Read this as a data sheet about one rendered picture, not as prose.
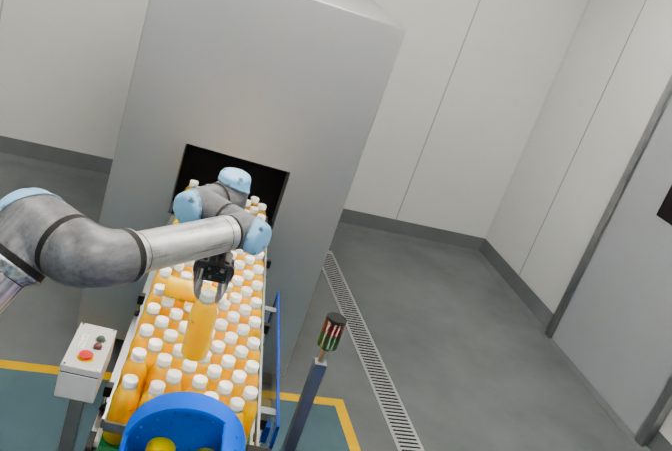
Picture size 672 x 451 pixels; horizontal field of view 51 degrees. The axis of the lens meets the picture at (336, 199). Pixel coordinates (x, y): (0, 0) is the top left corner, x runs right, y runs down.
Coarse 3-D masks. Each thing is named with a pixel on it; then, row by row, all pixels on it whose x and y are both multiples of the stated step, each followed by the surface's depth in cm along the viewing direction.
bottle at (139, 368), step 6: (126, 360) 193; (132, 360) 191; (144, 360) 193; (126, 366) 192; (132, 366) 191; (138, 366) 192; (144, 366) 193; (126, 372) 192; (132, 372) 191; (138, 372) 192; (144, 372) 193; (120, 378) 193; (138, 378) 192; (144, 378) 194; (138, 384) 193; (138, 402) 198
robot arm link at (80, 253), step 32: (64, 224) 114; (96, 224) 117; (192, 224) 134; (224, 224) 140; (256, 224) 145; (64, 256) 112; (96, 256) 114; (128, 256) 117; (160, 256) 124; (192, 256) 132
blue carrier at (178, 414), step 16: (160, 400) 160; (176, 400) 159; (192, 400) 159; (208, 400) 161; (144, 416) 157; (160, 416) 163; (176, 416) 163; (192, 416) 164; (208, 416) 164; (224, 416) 160; (128, 432) 158; (144, 432) 164; (160, 432) 165; (176, 432) 165; (192, 432) 165; (208, 432) 166; (224, 432) 156; (240, 432) 163; (128, 448) 166; (144, 448) 166; (176, 448) 167; (192, 448) 167; (224, 448) 151; (240, 448) 159
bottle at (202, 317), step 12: (192, 312) 177; (204, 312) 176; (216, 312) 178; (192, 324) 177; (204, 324) 176; (192, 336) 178; (204, 336) 178; (192, 348) 179; (204, 348) 180; (192, 360) 181
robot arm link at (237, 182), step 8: (224, 168) 161; (232, 168) 162; (224, 176) 158; (232, 176) 158; (240, 176) 159; (248, 176) 161; (224, 184) 158; (232, 184) 158; (240, 184) 158; (248, 184) 160; (232, 192) 158; (240, 192) 159; (248, 192) 161; (232, 200) 158; (240, 200) 160
